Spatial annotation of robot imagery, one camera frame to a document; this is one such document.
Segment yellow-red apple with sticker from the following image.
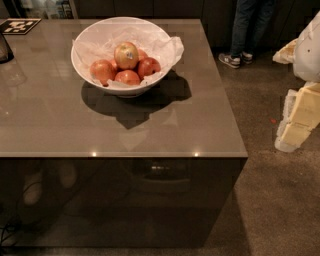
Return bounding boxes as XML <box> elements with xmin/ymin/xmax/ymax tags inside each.
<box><xmin>114</xmin><ymin>42</ymin><xmax>139</xmax><ymax>70</ymax></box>

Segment grey sneaker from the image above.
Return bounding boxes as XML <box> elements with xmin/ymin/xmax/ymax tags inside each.
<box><xmin>218</xmin><ymin>53</ymin><xmax>241</xmax><ymax>69</ymax></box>
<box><xmin>241</xmin><ymin>52</ymin><xmax>253</xmax><ymax>64</ymax></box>

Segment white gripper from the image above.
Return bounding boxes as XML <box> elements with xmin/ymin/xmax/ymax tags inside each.
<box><xmin>272</xmin><ymin>11</ymin><xmax>320</xmax><ymax>152</ymax></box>

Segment grey sneaker left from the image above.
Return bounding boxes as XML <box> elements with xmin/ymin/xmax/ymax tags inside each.
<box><xmin>218</xmin><ymin>53</ymin><xmax>241</xmax><ymax>69</ymax></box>

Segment grey sneaker right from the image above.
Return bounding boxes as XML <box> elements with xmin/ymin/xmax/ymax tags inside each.
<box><xmin>241</xmin><ymin>52</ymin><xmax>253</xmax><ymax>64</ymax></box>

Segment back hidden red apple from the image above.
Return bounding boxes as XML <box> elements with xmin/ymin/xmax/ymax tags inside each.
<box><xmin>138</xmin><ymin>49</ymin><xmax>147</xmax><ymax>60</ymax></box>

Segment front centre red apple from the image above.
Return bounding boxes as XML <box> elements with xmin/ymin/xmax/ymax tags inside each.
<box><xmin>115</xmin><ymin>70</ymin><xmax>140</xmax><ymax>85</ymax></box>

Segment right red apple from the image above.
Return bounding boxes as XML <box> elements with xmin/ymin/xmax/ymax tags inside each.
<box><xmin>137</xmin><ymin>57</ymin><xmax>161</xmax><ymax>80</ymax></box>

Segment left red apple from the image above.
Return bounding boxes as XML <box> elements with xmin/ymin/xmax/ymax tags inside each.
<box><xmin>90</xmin><ymin>59</ymin><xmax>116</xmax><ymax>87</ymax></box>

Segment white ceramic bowl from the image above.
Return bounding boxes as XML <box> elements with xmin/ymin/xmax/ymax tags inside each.
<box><xmin>70</xmin><ymin>16</ymin><xmax>181</xmax><ymax>99</ymax></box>

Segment white crumpled paper liner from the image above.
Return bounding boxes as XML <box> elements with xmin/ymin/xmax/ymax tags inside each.
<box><xmin>72</xmin><ymin>26</ymin><xmax>185</xmax><ymax>90</ymax></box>

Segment black white fiducial marker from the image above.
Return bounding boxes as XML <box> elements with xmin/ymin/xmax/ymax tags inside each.
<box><xmin>0</xmin><ymin>18</ymin><xmax>41</xmax><ymax>35</ymax></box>

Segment dark object at left edge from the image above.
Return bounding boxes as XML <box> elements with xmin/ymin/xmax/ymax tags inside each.
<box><xmin>0</xmin><ymin>33</ymin><xmax>14</xmax><ymax>64</ymax></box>

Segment person legs in jeans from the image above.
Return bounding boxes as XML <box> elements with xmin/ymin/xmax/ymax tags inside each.
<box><xmin>230</xmin><ymin>0</ymin><xmax>277</xmax><ymax>58</ymax></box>

